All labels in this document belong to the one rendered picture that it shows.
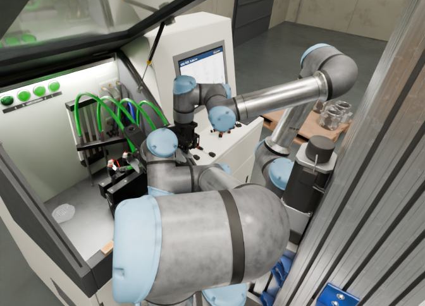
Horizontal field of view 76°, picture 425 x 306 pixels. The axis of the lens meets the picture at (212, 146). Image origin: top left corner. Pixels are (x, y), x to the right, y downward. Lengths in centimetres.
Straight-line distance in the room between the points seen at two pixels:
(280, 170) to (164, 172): 49
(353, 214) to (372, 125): 19
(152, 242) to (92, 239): 107
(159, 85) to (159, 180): 76
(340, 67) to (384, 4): 926
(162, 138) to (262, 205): 41
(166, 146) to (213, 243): 42
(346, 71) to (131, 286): 79
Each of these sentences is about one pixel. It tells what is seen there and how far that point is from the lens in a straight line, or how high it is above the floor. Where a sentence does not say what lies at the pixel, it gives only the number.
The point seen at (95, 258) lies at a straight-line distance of 116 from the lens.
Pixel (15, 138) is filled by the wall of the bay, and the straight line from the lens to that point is 136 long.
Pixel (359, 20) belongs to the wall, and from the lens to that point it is 1022.
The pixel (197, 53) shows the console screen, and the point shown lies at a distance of 159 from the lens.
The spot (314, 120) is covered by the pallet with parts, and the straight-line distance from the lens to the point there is 384.
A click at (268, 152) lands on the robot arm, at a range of 111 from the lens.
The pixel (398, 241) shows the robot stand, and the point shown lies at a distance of 65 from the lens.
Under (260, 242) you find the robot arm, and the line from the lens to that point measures 32.
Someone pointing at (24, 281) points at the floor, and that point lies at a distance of 239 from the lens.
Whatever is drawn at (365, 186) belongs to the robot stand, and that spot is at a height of 159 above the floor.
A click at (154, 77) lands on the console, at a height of 138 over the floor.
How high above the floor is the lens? 191
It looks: 37 degrees down
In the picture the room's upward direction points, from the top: 6 degrees clockwise
